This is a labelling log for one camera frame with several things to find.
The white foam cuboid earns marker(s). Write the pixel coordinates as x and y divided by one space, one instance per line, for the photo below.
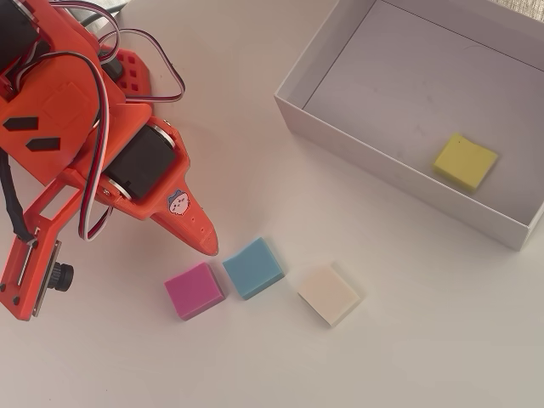
327 295

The wrist camera on orange mount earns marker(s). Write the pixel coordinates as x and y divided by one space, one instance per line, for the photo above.
25 272

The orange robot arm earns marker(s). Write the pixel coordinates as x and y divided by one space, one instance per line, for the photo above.
55 21

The orange gripper with servo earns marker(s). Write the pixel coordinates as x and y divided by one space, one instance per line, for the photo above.
142 159

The orange gripper finger with sticker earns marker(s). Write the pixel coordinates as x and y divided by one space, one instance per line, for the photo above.
193 221

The blue foam cuboid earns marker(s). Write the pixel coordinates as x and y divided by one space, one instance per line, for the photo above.
253 268

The yellow foam cuboid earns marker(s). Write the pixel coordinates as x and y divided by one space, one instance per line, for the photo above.
465 161

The white cardboard bin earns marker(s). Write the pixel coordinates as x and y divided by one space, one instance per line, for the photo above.
382 85

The pink foam cuboid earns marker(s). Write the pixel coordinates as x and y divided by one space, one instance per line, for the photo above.
193 291

